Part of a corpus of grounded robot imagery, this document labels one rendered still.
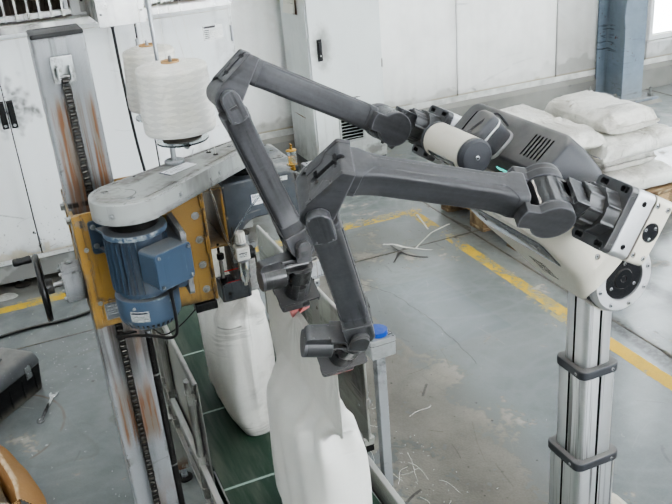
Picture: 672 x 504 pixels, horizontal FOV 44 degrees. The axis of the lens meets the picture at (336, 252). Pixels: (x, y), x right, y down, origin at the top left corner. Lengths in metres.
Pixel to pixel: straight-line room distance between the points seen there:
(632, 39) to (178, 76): 6.16
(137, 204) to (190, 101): 0.25
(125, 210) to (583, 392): 1.13
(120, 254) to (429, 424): 1.81
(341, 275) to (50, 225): 3.67
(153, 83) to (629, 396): 2.46
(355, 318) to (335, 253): 0.20
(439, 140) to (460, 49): 5.51
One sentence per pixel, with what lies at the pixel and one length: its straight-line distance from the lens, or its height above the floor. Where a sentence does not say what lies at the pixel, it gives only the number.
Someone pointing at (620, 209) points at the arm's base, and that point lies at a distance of 1.45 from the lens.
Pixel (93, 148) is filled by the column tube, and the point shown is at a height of 1.48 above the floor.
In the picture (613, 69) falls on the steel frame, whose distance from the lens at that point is 7.95.
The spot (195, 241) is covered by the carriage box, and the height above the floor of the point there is 1.20.
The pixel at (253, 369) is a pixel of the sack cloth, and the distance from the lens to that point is 2.69.
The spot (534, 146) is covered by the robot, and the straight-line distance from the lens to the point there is 1.61.
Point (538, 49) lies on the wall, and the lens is 7.56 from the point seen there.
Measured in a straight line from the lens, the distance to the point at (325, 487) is 2.09.
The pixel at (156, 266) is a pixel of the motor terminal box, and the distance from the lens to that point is 1.87.
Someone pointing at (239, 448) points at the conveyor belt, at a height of 0.38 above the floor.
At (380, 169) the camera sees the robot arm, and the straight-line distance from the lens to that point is 1.25.
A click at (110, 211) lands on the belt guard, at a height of 1.40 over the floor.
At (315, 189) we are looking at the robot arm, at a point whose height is 1.61.
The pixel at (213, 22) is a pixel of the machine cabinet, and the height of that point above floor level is 1.34.
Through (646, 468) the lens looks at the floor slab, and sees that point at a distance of 3.29.
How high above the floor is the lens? 2.03
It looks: 24 degrees down
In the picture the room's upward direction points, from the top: 5 degrees counter-clockwise
